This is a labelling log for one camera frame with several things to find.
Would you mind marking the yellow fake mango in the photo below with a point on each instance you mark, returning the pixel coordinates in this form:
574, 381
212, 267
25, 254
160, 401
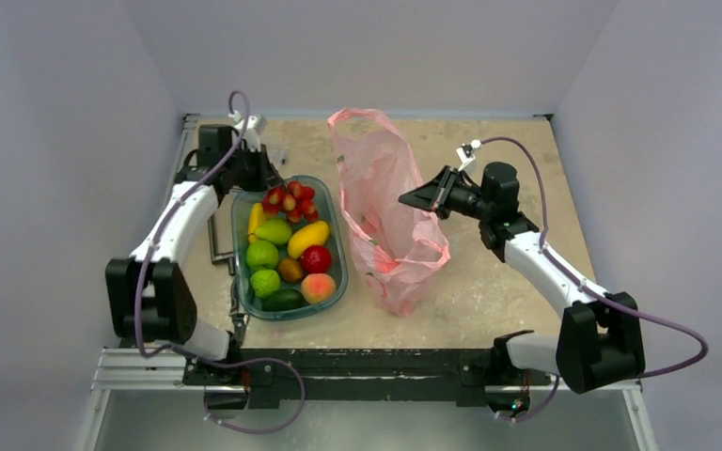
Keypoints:
316, 233

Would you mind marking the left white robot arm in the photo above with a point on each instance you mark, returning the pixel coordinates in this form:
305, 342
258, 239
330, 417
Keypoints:
147, 292

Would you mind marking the green fake pear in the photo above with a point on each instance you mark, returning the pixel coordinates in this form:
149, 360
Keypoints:
276, 230

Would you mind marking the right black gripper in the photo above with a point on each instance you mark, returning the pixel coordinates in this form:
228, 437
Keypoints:
445, 198

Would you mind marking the red fake grape bunch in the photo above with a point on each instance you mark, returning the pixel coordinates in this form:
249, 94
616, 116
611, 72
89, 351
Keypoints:
292, 200

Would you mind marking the yellow fake banana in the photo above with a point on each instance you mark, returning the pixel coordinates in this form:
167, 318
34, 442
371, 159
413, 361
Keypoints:
257, 217

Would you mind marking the brown fake kiwi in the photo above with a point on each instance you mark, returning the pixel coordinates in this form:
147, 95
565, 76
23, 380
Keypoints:
290, 270

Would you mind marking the aluminium frame rail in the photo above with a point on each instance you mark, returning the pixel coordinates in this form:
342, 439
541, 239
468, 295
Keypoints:
136, 367

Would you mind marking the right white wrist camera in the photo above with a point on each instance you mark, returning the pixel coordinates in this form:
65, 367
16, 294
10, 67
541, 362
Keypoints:
467, 153

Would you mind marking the clear plastic packet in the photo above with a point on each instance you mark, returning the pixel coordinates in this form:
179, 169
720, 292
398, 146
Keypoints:
278, 156

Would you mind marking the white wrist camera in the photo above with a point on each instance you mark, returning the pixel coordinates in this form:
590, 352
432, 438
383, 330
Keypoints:
467, 153
253, 127

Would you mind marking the pink fake peach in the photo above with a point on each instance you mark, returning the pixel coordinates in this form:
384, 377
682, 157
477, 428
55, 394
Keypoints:
318, 287

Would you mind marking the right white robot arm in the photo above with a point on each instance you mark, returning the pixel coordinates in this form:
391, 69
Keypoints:
599, 341

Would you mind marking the dark green fake avocado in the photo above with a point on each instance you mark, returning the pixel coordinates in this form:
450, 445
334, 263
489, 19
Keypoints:
285, 299

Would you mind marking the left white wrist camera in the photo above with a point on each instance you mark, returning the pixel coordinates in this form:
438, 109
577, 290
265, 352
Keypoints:
253, 127

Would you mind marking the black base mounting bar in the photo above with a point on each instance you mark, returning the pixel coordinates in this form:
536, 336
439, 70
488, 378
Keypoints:
466, 377

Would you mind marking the green fake apple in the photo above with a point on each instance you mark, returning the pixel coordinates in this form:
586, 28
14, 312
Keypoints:
261, 255

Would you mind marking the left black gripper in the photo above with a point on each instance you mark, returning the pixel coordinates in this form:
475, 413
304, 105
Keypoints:
266, 175

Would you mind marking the pink plastic bag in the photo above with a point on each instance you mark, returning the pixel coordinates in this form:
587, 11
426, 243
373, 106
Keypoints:
395, 248

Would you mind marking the red fake apple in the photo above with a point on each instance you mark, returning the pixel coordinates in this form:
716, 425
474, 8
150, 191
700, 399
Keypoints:
316, 259

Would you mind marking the teal plastic fruit tray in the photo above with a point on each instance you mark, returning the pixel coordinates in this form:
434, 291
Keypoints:
242, 290

